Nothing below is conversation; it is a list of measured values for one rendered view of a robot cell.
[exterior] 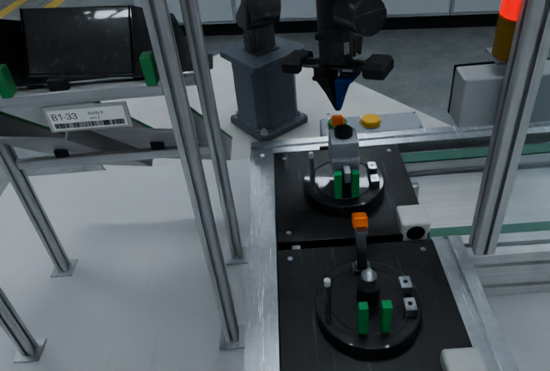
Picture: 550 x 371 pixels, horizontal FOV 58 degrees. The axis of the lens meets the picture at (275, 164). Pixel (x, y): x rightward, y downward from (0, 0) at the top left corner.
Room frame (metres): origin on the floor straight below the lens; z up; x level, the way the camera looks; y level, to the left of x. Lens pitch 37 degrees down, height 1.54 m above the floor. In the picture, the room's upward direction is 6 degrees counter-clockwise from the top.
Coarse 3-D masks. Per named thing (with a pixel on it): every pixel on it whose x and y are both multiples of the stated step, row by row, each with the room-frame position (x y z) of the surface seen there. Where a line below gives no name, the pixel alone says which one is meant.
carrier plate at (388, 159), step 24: (288, 168) 0.74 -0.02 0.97; (384, 168) 0.70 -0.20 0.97; (288, 192) 0.66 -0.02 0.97; (384, 192) 0.64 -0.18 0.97; (408, 192) 0.63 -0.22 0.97; (288, 216) 0.60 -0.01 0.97; (312, 216) 0.60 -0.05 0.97; (336, 216) 0.59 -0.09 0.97; (384, 216) 0.58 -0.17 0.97; (288, 240) 0.55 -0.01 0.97; (312, 240) 0.55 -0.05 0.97; (336, 240) 0.54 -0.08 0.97; (384, 240) 0.54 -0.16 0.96
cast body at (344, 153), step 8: (336, 128) 0.67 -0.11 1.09; (344, 128) 0.66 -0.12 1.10; (352, 128) 0.67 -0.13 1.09; (336, 136) 0.65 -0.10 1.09; (344, 136) 0.65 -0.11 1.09; (352, 136) 0.65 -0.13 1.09; (328, 144) 0.68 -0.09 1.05; (336, 144) 0.64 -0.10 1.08; (344, 144) 0.63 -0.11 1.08; (352, 144) 0.63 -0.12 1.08; (328, 152) 0.69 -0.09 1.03; (336, 152) 0.64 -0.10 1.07; (344, 152) 0.63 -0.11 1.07; (352, 152) 0.63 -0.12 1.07; (336, 160) 0.63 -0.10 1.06; (344, 160) 0.63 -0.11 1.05; (352, 160) 0.63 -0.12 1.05; (336, 168) 0.63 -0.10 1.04; (344, 168) 0.62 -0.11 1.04; (352, 168) 0.63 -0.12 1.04; (344, 176) 0.61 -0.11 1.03
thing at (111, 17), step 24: (24, 24) 0.54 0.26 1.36; (48, 24) 0.53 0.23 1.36; (72, 24) 0.53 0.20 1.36; (96, 24) 0.52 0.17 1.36; (120, 24) 0.52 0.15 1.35; (144, 24) 0.54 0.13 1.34; (24, 48) 0.53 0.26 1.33; (48, 48) 0.52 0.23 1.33; (72, 48) 0.52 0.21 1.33; (96, 48) 0.51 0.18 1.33; (120, 48) 0.51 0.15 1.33; (144, 48) 0.53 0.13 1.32; (48, 72) 0.52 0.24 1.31; (72, 72) 0.51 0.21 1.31; (96, 72) 0.50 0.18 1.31; (120, 72) 0.50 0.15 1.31
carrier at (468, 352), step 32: (288, 256) 0.52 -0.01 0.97; (320, 256) 0.51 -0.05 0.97; (352, 256) 0.50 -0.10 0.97; (384, 256) 0.50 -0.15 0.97; (416, 256) 0.49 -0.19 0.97; (288, 288) 0.46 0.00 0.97; (320, 288) 0.43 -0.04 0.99; (352, 288) 0.43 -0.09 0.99; (384, 288) 0.42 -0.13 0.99; (416, 288) 0.42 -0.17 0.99; (448, 288) 0.43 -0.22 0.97; (288, 320) 0.40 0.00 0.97; (320, 320) 0.38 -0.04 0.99; (352, 320) 0.38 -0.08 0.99; (384, 320) 0.36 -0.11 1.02; (416, 320) 0.37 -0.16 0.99; (448, 320) 0.38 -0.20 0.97; (288, 352) 0.36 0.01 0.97; (320, 352) 0.35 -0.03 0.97; (352, 352) 0.34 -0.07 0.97; (384, 352) 0.34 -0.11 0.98; (416, 352) 0.34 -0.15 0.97; (448, 352) 0.32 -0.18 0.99
